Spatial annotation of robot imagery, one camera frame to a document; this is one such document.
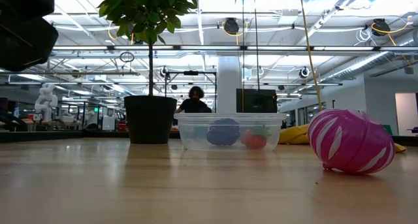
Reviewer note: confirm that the person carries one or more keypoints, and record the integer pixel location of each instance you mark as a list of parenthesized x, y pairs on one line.
[(194, 106)]

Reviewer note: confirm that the yellow cloth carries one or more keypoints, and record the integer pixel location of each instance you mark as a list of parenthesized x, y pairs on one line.
[(294, 136)]

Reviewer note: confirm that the green plant in black pot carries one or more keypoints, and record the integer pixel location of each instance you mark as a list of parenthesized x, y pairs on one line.
[(148, 119)]

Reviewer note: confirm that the purple toy grape bunch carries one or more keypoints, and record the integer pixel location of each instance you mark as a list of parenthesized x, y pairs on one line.
[(223, 132)]

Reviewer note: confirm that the magenta white striped toy onion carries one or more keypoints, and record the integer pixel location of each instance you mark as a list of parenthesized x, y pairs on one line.
[(351, 142)]

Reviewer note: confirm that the black metal rig frame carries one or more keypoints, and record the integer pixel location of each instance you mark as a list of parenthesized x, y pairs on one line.
[(191, 72)]

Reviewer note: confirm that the small red toy strawberry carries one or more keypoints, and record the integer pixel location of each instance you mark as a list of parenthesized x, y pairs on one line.
[(254, 141)]

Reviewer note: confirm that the clear plastic tupperware container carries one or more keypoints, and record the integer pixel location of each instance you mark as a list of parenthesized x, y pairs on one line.
[(192, 136)]

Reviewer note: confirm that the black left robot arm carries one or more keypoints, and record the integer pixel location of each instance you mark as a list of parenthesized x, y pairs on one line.
[(26, 2)]

